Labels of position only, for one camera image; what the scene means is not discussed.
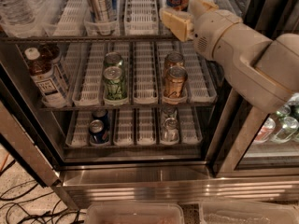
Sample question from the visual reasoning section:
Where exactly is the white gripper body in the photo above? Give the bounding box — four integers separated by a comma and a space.
193, 9, 243, 61

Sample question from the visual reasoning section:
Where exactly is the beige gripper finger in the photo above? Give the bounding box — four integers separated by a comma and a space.
188, 0, 219, 19
159, 7, 194, 42

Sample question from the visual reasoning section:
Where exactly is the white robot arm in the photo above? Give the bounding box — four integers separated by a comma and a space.
159, 0, 299, 113

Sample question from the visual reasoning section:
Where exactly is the rear orange soda can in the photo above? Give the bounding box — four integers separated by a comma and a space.
164, 51, 185, 69

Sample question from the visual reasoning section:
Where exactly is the orange soda can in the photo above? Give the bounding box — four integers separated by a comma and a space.
164, 65, 188, 99
164, 51, 185, 69

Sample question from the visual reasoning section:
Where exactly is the front orange soda can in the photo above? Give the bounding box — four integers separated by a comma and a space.
164, 65, 188, 99

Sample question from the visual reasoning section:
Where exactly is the rear green soda can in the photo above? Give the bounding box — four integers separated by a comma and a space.
104, 51, 123, 68

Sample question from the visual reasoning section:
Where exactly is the green soda can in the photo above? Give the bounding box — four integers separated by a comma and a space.
103, 66, 127, 101
104, 51, 123, 68

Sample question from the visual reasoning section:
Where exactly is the silver tall can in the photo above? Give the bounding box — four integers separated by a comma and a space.
87, 0, 117, 35

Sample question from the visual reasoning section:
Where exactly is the rear silver can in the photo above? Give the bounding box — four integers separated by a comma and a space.
162, 106, 177, 119

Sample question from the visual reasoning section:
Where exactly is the front green soda can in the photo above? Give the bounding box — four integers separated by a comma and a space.
103, 66, 127, 101

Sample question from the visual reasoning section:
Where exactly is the front silver can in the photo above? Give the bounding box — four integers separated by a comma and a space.
162, 118, 179, 142

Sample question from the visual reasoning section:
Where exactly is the stainless steel fridge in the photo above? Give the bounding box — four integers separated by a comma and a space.
0, 0, 299, 208

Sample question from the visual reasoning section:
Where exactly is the rear blue soda can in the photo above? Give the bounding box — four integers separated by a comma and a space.
92, 109, 109, 126

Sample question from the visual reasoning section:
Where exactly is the blue soda can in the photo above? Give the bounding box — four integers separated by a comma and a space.
89, 119, 108, 144
92, 109, 109, 126

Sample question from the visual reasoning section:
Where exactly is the red white can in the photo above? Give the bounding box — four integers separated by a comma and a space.
253, 118, 276, 144

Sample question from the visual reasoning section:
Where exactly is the front blue soda can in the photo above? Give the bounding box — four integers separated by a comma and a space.
89, 119, 108, 144

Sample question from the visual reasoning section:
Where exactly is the open fridge door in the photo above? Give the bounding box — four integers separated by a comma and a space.
0, 81, 61, 187

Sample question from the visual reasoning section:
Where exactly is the clear green bottle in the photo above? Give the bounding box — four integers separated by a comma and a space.
271, 117, 299, 143

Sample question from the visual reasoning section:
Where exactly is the rear tea bottle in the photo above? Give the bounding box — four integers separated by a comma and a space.
40, 44, 69, 91

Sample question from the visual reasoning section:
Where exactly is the front tea bottle white cap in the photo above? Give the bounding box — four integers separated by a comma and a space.
25, 48, 68, 108

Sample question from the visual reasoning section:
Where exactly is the clear water bottle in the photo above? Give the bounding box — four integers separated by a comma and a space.
0, 0, 35, 25

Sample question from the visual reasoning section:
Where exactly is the right clear plastic bin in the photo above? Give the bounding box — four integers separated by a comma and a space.
199, 201, 299, 224

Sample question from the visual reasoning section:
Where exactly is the clear plastic bin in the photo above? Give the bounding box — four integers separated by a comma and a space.
84, 202, 185, 224
199, 201, 299, 224

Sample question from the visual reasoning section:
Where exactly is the left clear plastic bin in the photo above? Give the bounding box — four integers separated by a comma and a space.
84, 202, 185, 224

